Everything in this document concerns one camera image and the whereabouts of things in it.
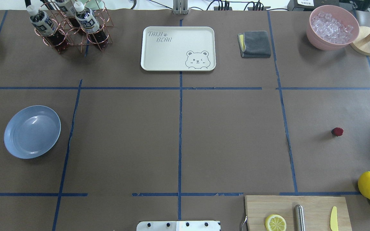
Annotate tea bottle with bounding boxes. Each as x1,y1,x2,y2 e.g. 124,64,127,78
26,4,68,52
55,0,81,28
74,1,108,49

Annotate yellow plastic knife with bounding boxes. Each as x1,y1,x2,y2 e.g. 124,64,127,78
330,206,338,231

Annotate cream bear tray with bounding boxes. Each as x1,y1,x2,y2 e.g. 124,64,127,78
140,26,216,72

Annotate steel rod black cap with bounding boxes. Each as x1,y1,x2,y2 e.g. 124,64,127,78
294,204,306,231

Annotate red strawberry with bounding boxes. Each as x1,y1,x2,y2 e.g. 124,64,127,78
331,127,344,137

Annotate grey folded cloth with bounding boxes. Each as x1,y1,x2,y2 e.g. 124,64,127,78
237,31,271,58

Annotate pink bowl of ice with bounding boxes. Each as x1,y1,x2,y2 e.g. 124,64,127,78
306,5,359,51

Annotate lemon half slice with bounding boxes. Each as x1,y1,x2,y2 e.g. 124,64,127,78
264,214,287,231

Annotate blue plate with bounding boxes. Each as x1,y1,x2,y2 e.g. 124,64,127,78
4,105,61,159

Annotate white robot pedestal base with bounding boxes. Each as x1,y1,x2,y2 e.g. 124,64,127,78
136,220,221,231

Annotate wooden cutting board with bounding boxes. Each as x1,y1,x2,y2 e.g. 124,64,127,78
245,195,352,231

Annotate copper wire bottle rack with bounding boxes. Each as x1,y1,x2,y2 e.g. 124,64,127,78
25,0,114,54

